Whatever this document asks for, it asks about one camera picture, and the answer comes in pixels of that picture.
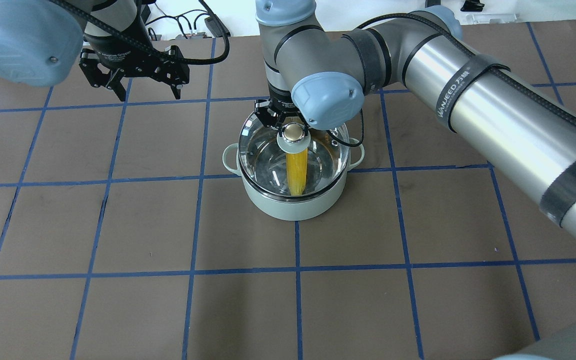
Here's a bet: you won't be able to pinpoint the pale green cooking pot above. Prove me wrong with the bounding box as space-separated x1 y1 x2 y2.
222 140 365 221

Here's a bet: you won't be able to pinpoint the glass pot lid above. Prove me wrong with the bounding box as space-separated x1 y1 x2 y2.
238 112 352 174

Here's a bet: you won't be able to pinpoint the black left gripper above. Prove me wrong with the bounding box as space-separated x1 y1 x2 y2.
78 0 190 101

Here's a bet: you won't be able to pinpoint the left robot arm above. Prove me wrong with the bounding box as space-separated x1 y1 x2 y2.
0 0 190 101

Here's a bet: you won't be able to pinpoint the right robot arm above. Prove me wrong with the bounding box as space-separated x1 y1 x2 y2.
255 0 576 238

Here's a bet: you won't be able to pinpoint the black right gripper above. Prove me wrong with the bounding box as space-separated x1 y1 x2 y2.
253 82 310 137

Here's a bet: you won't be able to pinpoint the yellow corn cob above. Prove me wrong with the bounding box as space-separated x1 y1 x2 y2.
286 148 308 196

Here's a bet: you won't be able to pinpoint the black power adapter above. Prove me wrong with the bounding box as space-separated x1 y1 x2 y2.
203 15 231 38

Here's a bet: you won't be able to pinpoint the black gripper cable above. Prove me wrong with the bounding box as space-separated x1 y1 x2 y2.
48 0 231 66

